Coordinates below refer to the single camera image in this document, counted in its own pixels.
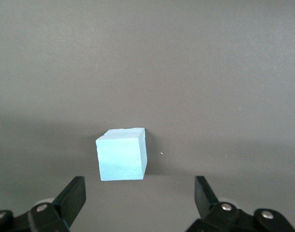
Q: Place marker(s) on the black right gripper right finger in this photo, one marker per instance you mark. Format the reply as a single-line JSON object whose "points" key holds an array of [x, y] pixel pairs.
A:
{"points": [[210, 212]]}

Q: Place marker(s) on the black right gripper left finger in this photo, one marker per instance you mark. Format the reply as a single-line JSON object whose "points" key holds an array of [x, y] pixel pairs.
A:
{"points": [[65, 207]]}

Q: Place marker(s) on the light blue foam block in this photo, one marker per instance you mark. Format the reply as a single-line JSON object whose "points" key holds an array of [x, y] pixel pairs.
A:
{"points": [[119, 157]]}

